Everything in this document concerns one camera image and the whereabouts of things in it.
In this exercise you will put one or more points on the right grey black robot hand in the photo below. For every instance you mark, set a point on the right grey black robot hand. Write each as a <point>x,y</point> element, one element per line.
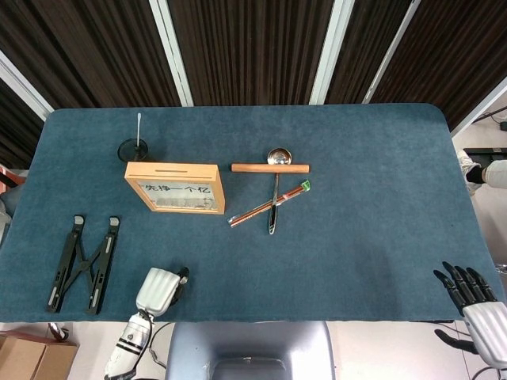
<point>485,320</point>

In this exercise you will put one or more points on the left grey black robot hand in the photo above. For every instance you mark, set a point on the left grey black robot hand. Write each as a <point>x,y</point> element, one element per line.
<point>156,289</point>

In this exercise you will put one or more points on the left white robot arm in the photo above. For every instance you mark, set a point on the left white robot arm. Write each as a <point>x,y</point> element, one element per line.
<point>130,340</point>

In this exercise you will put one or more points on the grey blue chair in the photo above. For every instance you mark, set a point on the grey blue chair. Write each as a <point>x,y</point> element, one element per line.
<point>245,340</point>

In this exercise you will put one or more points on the red chopsticks in plastic sleeve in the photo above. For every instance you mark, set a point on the red chopsticks in plastic sleeve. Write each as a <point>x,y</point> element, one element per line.
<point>253,213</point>

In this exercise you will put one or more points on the brown cardboard box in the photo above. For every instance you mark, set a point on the brown cardboard box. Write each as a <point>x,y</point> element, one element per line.
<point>39,360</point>

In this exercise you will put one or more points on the black disc with white stick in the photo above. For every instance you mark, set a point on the black disc with white stick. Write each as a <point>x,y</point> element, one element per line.
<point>128,150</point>

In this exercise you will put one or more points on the person's leg with white shoe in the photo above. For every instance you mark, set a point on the person's leg with white shoe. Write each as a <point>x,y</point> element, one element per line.
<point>467,170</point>

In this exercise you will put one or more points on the blue table cloth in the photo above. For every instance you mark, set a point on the blue table cloth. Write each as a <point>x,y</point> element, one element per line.
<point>317,257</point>

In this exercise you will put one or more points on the wooden rolling pin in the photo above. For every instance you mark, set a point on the wooden rolling pin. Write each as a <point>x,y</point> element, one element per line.
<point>269,168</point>

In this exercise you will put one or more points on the black flat stand base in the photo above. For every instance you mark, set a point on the black flat stand base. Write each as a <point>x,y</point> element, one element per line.
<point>491,154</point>

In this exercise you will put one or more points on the stainless steel ladle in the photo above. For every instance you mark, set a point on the stainless steel ladle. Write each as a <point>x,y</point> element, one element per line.
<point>279,156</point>

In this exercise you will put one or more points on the wooden frame money box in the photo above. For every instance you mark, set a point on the wooden frame money box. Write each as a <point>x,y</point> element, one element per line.
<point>174,170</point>

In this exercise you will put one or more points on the white partition post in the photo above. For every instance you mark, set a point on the white partition post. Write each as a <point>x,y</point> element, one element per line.
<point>170,51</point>
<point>479,107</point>
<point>390,51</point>
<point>24,89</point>
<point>326,51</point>

